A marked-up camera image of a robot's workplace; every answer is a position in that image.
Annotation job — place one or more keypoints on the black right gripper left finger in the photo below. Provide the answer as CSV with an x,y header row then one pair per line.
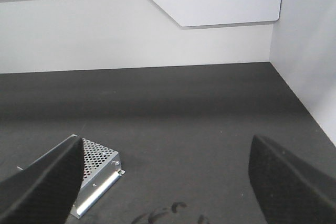
x,y
46,190

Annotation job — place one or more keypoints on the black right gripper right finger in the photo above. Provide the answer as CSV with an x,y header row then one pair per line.
x,y
288,189

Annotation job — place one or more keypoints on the left metal mesh power supply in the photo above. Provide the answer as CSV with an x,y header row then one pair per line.
x,y
101,170

